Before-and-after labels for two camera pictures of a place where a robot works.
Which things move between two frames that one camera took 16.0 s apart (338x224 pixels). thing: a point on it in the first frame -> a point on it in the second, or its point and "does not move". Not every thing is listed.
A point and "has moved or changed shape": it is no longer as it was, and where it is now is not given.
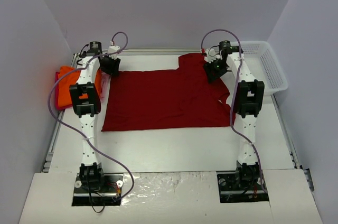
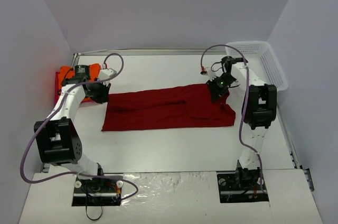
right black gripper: [214, 71] -> [218, 93]
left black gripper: [110, 66] -> [101, 94]
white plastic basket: [263, 63] does not move
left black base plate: [97, 189] does not move
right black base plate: [241, 186] does not move
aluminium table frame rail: [77, 56] does not move
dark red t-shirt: [186, 97] has moved or changed shape
